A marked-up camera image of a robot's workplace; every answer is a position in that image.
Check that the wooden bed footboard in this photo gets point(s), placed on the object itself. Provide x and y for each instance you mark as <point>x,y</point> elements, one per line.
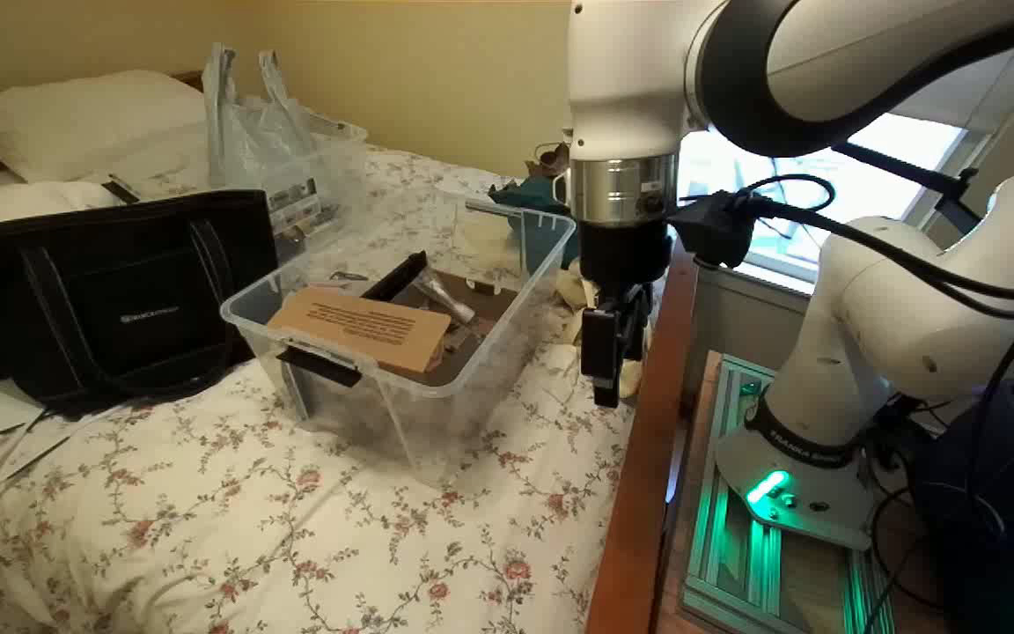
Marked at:
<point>635,541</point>

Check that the black fabric bag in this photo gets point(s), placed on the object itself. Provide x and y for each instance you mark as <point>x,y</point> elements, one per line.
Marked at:
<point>122,303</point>

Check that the clear plastic shopping bag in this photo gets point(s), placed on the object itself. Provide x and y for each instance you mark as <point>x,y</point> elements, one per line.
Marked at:
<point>309,167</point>

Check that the floral bed sheet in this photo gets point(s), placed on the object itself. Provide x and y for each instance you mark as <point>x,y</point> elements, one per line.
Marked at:
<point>221,514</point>

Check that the teal cloth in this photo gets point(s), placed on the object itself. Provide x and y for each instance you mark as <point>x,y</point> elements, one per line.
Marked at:
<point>536,193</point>

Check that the clear plastic storage bin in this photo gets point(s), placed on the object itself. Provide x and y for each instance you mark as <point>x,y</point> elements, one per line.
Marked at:
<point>487,269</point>

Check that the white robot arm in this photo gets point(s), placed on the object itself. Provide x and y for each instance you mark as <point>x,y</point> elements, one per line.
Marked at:
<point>891,316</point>

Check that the brown cardboard packet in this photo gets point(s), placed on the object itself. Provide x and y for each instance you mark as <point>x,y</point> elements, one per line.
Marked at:
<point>390,334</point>

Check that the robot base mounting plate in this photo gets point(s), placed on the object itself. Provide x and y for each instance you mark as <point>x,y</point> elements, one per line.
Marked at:
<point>775,547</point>

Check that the cream cloth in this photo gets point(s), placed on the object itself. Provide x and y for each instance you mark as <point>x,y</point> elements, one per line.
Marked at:
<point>575,298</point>

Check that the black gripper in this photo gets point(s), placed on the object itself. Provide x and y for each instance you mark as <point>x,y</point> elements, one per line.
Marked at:
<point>619,263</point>

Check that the white pillow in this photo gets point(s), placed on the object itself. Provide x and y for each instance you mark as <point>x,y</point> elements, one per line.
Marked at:
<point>67,129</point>

